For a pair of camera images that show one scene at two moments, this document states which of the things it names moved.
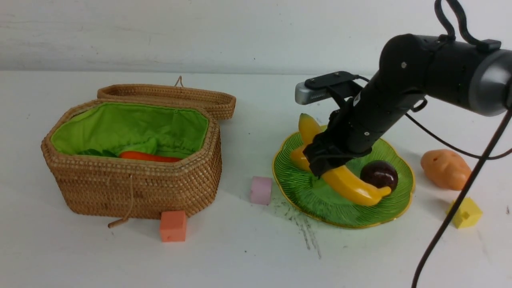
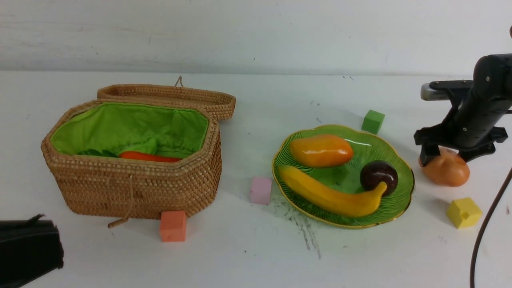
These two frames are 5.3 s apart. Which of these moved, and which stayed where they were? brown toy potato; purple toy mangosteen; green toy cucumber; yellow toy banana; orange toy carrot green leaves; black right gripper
Moved: black right gripper; yellow toy banana
Stayed: purple toy mangosteen; brown toy potato; green toy cucumber; orange toy carrot green leaves
